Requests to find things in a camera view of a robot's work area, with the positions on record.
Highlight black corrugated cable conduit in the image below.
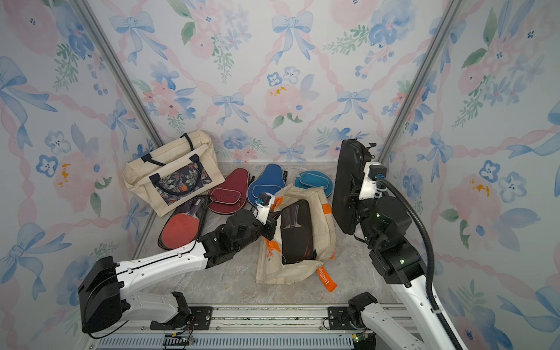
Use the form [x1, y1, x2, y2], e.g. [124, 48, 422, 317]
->
[375, 177, 465, 350]

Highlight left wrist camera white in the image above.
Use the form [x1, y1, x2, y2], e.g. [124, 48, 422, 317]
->
[255, 192, 275, 225]

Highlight maroon ping pong paddle case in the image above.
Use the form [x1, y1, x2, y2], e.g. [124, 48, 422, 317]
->
[209, 168, 254, 215]

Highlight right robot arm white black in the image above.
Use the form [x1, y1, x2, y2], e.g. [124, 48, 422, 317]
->
[348, 196, 466, 349]

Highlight blue ping pong paddle case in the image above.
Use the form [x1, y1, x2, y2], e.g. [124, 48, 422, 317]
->
[247, 163, 288, 205]

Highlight teal ping pong paddle case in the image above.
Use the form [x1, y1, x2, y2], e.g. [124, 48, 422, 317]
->
[294, 171, 334, 198]

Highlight black case red paddle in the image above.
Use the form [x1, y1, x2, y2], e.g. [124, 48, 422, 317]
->
[332, 139, 373, 235]

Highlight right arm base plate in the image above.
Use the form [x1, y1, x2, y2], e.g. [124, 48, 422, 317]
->
[327, 306, 365, 331]

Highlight cream canvas bag navy handles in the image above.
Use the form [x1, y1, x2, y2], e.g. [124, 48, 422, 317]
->
[122, 131, 225, 217]

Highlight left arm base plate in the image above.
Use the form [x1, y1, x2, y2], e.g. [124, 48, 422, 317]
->
[149, 305, 214, 331]

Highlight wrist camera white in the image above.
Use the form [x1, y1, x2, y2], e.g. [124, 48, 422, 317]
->
[358, 161, 387, 201]
[255, 192, 275, 225]

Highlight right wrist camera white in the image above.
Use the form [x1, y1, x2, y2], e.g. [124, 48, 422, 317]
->
[358, 161, 387, 201]

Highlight cream canvas bag orange handles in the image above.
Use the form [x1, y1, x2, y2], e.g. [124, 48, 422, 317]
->
[256, 185, 337, 292]

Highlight aluminium front rail frame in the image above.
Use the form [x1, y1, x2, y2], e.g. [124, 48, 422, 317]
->
[83, 304, 419, 349]

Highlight black mesh ping pong case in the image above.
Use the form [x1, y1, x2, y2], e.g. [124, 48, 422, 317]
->
[280, 200, 316, 265]

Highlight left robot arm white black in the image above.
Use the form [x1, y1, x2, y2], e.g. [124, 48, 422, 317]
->
[78, 209, 277, 335]

